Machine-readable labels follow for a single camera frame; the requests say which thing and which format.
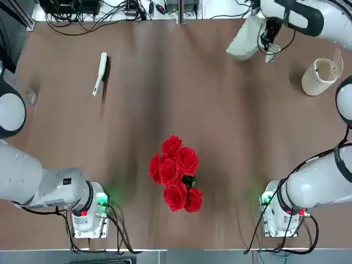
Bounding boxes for black ribbed device box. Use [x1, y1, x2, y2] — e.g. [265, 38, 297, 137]
[41, 0, 101, 14]

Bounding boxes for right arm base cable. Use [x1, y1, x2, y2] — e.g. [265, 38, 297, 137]
[244, 153, 320, 254]

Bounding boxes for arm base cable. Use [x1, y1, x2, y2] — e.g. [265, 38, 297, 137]
[54, 203, 144, 254]
[244, 153, 320, 254]

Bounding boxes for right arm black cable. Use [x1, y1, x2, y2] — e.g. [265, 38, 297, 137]
[258, 27, 297, 53]

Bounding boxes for small beige bin with lid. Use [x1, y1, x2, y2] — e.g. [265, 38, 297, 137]
[301, 48, 344, 96]

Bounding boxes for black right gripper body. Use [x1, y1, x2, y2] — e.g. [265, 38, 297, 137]
[260, 16, 283, 45]

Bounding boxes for red rose bouquet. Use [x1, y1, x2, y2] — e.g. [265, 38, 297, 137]
[149, 134, 204, 213]

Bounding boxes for left arm base cable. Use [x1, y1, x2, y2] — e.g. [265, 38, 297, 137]
[54, 203, 144, 254]

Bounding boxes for pale green plastic dustpan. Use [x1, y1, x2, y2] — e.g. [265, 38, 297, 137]
[225, 15, 281, 63]

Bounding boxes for grey metal post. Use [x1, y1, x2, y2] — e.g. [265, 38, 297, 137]
[178, 0, 186, 25]

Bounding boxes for white brush black bristles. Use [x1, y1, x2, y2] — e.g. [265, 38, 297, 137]
[92, 52, 111, 97]

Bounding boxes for dark grey box device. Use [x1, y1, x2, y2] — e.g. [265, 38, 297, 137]
[166, 0, 199, 13]

